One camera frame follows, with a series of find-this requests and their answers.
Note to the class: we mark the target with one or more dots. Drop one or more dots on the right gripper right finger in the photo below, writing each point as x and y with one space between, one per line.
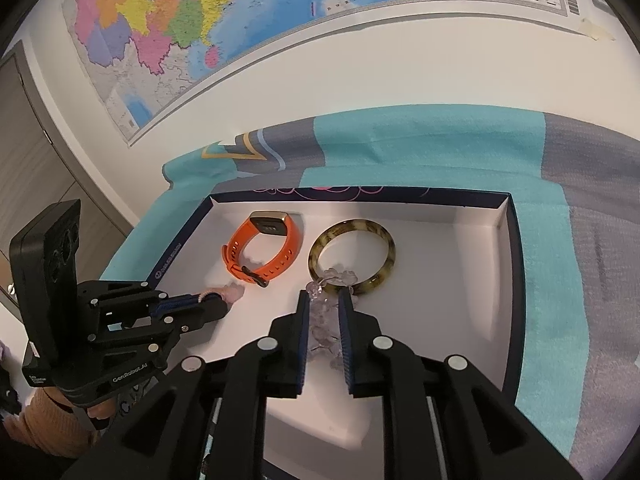
441 419

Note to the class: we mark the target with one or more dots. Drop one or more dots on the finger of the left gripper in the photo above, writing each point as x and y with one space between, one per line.
170 324
185 302

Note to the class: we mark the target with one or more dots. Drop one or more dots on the person's left forearm sleeve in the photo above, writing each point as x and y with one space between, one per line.
50 425

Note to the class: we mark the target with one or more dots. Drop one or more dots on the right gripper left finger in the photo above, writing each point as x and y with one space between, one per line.
206 419

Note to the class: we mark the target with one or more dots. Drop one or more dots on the orange smart watch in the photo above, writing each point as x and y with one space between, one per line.
263 247

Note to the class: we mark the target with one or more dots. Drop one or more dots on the colourful wall map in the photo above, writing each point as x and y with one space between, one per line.
144 57

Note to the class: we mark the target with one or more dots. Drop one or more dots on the person's left hand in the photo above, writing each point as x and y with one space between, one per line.
104 410

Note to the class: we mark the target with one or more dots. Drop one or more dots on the beige tape piece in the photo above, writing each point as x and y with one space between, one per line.
594 31

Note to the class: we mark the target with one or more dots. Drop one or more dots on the black camera box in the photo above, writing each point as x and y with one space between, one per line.
43 266

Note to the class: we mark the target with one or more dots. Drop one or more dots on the tortoiseshell bangle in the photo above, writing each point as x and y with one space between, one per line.
358 254

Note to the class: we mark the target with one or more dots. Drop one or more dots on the teal grey bed sheet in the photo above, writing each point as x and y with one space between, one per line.
573 187

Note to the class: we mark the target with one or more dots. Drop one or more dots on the grey wardrobe door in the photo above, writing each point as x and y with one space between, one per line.
38 169

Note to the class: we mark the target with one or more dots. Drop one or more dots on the navy shallow box tray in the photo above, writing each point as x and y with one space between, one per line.
457 288

